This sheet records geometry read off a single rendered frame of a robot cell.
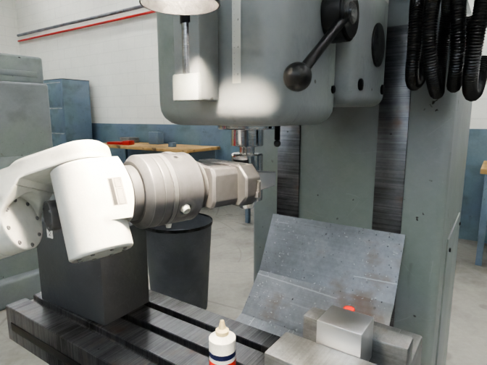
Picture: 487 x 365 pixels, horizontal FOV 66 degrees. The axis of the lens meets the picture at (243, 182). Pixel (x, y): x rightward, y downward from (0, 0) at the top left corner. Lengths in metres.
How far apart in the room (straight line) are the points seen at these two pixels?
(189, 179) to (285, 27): 0.20
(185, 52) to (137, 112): 6.71
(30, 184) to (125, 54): 7.00
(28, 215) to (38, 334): 0.46
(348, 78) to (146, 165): 0.33
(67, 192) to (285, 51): 0.28
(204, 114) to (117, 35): 7.15
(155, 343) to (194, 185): 0.39
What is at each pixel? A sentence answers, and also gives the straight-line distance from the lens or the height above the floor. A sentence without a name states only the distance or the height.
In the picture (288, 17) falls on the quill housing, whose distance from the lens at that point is 0.46.
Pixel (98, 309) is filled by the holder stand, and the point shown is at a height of 0.95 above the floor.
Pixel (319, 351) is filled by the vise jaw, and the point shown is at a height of 1.03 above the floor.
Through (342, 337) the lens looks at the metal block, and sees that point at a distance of 0.54.
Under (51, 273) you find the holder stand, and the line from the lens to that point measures 0.93.
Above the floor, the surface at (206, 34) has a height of 1.41.
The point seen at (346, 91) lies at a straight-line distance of 0.60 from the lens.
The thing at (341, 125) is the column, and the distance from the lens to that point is 0.88.
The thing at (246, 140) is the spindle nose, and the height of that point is 1.29.
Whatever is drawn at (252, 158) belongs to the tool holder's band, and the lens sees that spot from 0.54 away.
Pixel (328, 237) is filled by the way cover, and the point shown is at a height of 1.04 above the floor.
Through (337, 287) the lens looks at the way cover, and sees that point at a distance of 0.89.
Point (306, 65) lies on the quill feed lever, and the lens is 0.41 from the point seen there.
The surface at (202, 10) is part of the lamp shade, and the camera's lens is 0.41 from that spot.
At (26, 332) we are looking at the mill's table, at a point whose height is 0.88.
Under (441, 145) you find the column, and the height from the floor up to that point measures 1.27.
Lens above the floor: 1.32
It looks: 10 degrees down
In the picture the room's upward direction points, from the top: straight up
